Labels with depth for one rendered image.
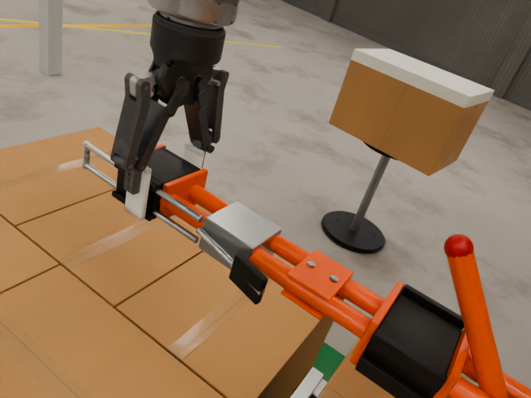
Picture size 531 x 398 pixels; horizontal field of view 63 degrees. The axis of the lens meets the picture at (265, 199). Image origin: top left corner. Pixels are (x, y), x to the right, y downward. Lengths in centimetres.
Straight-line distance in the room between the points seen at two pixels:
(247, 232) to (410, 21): 977
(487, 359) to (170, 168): 39
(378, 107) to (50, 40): 265
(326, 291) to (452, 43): 925
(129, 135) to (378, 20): 1027
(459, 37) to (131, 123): 921
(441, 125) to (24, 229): 169
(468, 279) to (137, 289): 91
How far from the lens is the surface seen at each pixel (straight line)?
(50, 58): 399
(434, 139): 216
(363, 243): 261
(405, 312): 47
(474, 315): 42
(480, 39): 937
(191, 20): 44
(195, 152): 57
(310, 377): 102
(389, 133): 224
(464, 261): 40
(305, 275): 46
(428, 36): 989
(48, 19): 390
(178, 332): 110
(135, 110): 46
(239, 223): 49
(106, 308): 113
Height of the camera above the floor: 137
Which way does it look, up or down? 30 degrees down
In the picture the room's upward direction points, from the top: 17 degrees clockwise
